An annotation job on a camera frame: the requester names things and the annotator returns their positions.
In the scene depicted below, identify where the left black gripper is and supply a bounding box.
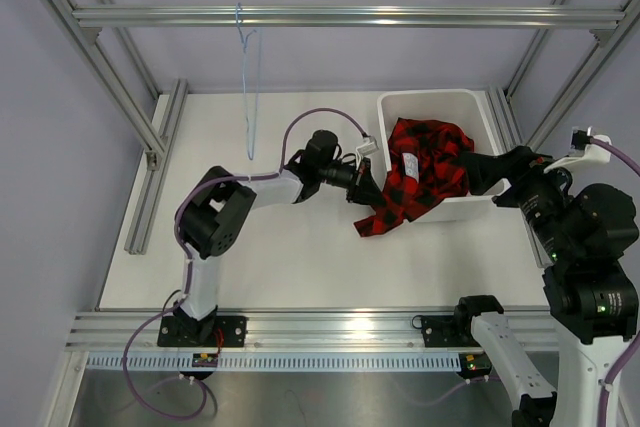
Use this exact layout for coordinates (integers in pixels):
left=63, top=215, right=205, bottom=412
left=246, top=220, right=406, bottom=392
left=317, top=156, right=387, bottom=208

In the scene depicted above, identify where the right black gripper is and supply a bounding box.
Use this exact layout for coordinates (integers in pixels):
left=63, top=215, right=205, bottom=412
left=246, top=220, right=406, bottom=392
left=461, top=144, right=581, bottom=262

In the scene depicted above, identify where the red black plaid shirt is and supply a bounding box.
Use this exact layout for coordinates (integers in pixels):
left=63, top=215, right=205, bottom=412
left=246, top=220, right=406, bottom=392
left=354, top=118, right=475, bottom=238

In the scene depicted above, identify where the light blue wire hanger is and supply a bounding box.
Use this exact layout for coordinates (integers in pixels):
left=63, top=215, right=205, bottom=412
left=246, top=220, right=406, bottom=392
left=234, top=2, right=263, bottom=161

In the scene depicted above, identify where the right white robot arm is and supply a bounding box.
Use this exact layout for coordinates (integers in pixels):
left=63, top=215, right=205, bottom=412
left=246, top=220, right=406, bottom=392
left=452, top=146, right=639, bottom=426

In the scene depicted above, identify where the white plastic basket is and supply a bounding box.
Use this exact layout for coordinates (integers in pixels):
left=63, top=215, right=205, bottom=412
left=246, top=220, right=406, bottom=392
left=377, top=88, right=508, bottom=223

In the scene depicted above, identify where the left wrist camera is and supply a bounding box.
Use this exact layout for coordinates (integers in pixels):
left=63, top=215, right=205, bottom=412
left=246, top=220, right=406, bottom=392
left=355, top=135, right=379, bottom=158

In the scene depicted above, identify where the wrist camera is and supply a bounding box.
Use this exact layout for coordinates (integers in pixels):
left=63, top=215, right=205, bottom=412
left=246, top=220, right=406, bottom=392
left=544, top=127, right=612, bottom=174
left=355, top=135, right=379, bottom=158

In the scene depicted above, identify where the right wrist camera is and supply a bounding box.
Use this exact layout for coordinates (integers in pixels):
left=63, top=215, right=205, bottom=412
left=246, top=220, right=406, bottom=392
left=544, top=127, right=612, bottom=174

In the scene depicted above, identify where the right aluminium frame post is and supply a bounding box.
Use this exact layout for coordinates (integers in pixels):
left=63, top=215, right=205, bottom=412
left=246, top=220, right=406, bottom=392
left=505, top=0, right=639, bottom=150

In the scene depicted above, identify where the aluminium frame post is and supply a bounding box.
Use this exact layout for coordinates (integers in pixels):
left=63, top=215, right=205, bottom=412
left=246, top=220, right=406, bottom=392
left=505, top=0, right=639, bottom=150
left=40, top=0, right=167, bottom=171

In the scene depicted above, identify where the white slotted cable duct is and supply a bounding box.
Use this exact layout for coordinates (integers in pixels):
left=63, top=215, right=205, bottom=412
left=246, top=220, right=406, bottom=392
left=85, top=350, right=464, bottom=374

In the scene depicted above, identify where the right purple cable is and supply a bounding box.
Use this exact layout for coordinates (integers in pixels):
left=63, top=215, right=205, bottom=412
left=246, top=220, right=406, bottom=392
left=399, top=136, right=640, bottom=427

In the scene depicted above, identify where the aluminium frame crossbar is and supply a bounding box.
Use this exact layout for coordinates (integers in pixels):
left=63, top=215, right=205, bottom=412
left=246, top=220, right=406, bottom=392
left=72, top=5, right=626, bottom=30

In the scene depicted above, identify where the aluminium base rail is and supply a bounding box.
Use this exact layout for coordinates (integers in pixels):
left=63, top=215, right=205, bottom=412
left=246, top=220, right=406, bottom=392
left=64, top=310, right=609, bottom=352

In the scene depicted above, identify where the left aluminium frame post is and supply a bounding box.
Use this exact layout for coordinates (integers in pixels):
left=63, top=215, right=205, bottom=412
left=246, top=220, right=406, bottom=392
left=40, top=0, right=167, bottom=171

